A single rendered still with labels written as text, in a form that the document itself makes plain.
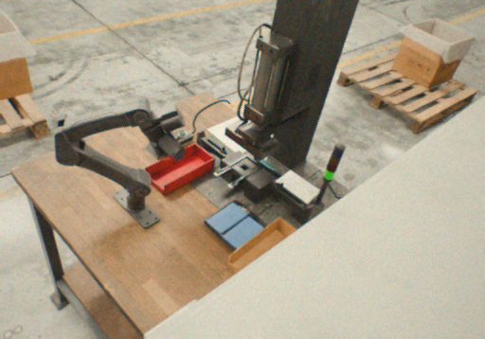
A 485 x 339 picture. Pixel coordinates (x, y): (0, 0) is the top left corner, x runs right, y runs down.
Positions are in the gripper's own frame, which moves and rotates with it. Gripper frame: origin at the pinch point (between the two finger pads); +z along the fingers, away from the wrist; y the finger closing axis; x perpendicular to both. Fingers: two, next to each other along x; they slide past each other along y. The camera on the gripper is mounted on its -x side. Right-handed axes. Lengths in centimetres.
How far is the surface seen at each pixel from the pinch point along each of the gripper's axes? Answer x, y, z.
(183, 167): 8.8, 2.2, 23.6
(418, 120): -12, 197, 226
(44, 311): 43, -92, 73
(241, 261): -37.1, -11.2, 16.6
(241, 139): -11.2, 20.5, 7.9
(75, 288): 31, -70, 61
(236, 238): -30.3, -6.2, 17.2
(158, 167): 12.5, -4.7, 16.6
